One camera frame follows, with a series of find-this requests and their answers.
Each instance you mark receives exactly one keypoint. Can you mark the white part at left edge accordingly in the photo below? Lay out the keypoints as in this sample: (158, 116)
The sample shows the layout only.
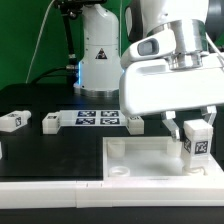
(1, 154)

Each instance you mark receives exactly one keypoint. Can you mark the white L-shaped fence wall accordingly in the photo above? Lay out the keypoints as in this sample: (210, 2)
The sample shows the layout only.
(190, 190)

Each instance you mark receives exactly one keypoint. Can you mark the white plate with tags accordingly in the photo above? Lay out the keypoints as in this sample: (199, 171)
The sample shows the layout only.
(92, 118)

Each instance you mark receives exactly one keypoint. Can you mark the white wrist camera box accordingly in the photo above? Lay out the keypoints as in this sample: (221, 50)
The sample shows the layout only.
(156, 46)

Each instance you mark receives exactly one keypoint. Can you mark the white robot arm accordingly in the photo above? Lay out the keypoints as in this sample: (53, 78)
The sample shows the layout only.
(101, 70)

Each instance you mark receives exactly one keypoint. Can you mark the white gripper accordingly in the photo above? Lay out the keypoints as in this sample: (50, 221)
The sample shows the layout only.
(150, 87)

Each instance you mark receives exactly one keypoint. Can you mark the white square tabletop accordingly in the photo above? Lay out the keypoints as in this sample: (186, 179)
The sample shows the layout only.
(149, 158)

